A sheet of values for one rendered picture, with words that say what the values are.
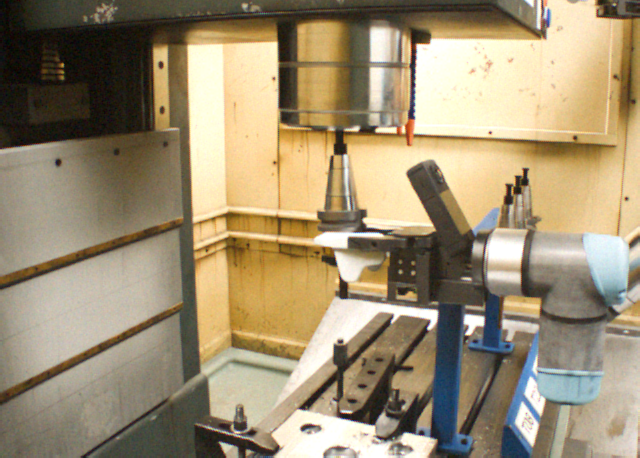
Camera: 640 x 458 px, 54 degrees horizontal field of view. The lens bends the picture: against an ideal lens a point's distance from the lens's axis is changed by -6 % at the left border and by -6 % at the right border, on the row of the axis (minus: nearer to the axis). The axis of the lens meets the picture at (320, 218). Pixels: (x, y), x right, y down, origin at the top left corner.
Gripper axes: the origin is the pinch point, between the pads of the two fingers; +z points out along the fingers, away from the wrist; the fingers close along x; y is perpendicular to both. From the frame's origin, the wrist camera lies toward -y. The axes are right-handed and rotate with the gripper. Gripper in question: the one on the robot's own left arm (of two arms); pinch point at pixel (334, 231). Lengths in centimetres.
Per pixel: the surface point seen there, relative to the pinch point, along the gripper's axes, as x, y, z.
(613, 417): 80, 55, -33
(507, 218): 39.3, 2.7, -13.6
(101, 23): -15.3, -26.7, 23.9
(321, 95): -8.9, -16.6, -3.2
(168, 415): 19, 43, 47
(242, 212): 95, 13, 81
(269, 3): -14.2, -26.3, 0.0
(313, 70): -9.2, -19.4, -2.4
